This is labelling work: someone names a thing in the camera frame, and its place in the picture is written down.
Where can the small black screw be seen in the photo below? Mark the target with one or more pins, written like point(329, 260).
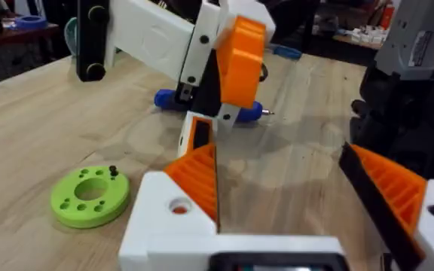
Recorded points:
point(113, 171)

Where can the teal zip case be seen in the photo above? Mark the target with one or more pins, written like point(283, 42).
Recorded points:
point(70, 35)

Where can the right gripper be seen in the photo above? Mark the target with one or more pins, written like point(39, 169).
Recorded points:
point(153, 34)

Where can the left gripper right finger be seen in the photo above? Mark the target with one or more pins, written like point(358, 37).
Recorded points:
point(398, 195)

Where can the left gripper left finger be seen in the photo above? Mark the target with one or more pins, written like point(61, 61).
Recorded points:
point(164, 218)

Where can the green disc with holes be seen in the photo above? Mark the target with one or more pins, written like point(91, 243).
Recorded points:
point(70, 211)

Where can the brown side table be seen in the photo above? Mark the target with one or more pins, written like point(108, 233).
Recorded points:
point(10, 37)

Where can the right wrist upright plate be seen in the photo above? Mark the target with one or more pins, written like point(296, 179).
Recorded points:
point(89, 37)

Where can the blue tape roll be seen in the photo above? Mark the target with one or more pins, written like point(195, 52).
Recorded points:
point(30, 22)

